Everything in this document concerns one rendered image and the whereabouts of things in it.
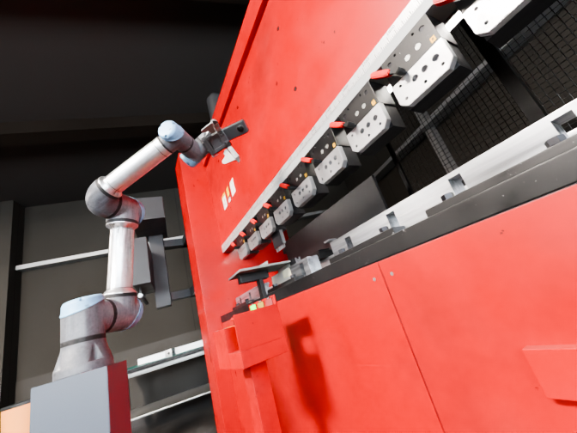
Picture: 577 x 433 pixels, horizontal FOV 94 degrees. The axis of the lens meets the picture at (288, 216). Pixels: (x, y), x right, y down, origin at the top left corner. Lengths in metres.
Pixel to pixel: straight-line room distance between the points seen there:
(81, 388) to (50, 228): 4.81
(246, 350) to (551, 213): 0.75
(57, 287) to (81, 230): 0.91
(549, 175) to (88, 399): 1.15
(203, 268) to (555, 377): 1.94
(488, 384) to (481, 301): 0.15
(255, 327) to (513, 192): 0.72
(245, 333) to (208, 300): 1.26
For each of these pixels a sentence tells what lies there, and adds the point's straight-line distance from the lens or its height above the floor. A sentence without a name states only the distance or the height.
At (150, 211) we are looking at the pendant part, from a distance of 2.45.
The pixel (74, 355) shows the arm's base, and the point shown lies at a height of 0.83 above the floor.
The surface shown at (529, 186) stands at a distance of 0.57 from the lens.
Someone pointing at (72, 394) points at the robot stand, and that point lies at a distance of 1.06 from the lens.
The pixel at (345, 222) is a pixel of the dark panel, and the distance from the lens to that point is 1.74.
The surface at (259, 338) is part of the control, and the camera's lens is 0.90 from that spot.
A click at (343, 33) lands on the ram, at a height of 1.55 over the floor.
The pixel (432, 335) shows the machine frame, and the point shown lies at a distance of 0.70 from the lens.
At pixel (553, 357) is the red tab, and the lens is 0.59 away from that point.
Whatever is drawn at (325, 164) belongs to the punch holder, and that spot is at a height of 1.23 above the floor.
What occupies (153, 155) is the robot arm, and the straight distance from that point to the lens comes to 1.10.
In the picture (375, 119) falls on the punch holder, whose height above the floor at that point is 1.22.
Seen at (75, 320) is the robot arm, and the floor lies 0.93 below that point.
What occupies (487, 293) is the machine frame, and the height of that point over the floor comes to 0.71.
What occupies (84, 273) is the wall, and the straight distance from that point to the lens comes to 5.30.
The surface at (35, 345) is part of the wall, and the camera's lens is 5.38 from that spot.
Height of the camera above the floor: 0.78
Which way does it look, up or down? 19 degrees up
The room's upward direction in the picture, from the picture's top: 17 degrees counter-clockwise
